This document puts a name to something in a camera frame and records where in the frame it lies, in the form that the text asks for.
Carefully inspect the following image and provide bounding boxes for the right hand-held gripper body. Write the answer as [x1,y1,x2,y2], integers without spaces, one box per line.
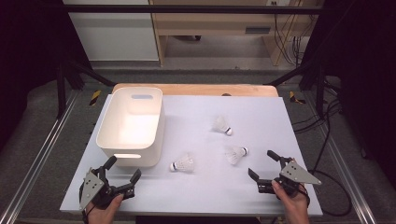
[257,157,322,197]

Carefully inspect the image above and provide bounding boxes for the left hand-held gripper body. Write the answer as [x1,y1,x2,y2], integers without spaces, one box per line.
[78,167,136,210]

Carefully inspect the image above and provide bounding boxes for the white feather shuttlecock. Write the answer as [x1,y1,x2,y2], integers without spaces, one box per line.
[212,115,233,137]
[224,145,249,166]
[169,152,196,174]

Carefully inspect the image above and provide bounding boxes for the white plastic bin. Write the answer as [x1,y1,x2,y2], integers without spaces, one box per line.
[95,86,166,168]

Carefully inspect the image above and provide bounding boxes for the person's left hand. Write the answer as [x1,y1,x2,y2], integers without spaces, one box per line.
[86,193,125,224]

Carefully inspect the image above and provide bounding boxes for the person's right hand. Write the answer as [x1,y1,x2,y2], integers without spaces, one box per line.
[271,180,311,224]

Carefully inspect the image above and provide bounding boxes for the white board sheet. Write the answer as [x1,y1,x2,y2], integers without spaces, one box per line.
[59,93,324,217]

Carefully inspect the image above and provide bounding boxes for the black yellow tape mark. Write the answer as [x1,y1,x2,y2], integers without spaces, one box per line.
[89,90,103,106]

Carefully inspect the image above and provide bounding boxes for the black metal stand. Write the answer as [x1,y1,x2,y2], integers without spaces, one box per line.
[55,59,116,119]
[264,59,328,118]

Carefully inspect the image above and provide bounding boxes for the wooden table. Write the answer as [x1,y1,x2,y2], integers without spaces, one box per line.
[111,82,279,98]

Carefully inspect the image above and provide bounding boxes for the black curtain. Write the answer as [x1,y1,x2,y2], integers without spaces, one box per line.
[0,0,92,150]
[306,0,396,188]

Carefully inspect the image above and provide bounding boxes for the white cabinet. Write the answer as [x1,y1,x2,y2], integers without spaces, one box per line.
[62,0,160,63]

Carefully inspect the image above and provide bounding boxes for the light wooden desk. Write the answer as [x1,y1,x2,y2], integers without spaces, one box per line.
[148,0,321,67]

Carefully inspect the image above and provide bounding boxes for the black horizontal bar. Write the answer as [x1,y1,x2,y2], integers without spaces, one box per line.
[62,4,325,15]

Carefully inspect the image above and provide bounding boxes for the hand-held gripper cable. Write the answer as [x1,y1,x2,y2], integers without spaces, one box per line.
[78,181,94,224]
[298,183,312,208]

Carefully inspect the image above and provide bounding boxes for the aluminium rail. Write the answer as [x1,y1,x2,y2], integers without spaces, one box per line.
[0,90,80,224]
[303,92,379,224]

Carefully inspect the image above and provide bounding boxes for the black floor cables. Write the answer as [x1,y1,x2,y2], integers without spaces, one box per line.
[292,78,344,172]

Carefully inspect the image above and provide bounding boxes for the looped black cable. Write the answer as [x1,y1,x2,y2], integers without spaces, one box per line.
[307,169,353,217]

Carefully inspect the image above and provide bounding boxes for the hanging black cable bundle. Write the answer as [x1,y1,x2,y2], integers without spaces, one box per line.
[273,13,304,66]

